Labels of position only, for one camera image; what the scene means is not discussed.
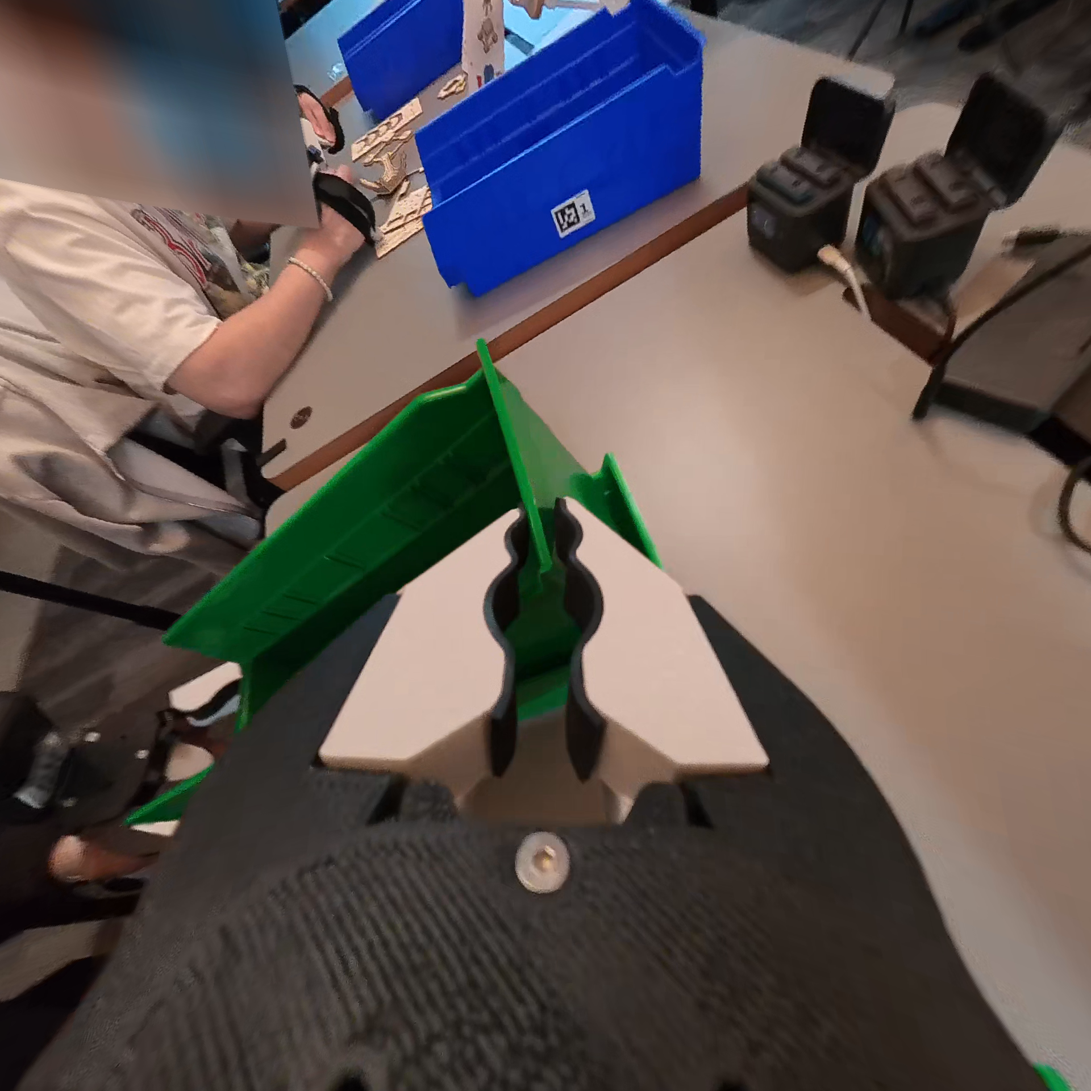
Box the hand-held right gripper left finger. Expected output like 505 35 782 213
319 507 538 809

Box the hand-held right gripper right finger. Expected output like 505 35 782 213
552 498 772 809

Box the person's left hand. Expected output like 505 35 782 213
47 831 167 888

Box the black office chair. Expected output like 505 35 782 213
128 422 286 517
0 569 182 634

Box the grey jacket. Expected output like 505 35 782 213
0 375 267 743

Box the black power adapter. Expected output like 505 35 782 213
912 228 1091 438

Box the pile of wooden puzzle pieces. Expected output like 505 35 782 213
348 72 436 259

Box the black battery charger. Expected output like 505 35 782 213
854 72 1064 301
747 77 898 276

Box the blue bin with tag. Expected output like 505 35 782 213
415 0 707 298

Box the plain blue bin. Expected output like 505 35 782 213
338 0 467 122

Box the printed white carton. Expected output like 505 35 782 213
460 0 510 88

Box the white cable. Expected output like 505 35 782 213
817 244 877 323

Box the black wrist strap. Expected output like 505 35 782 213
294 84 348 156
311 166 378 247

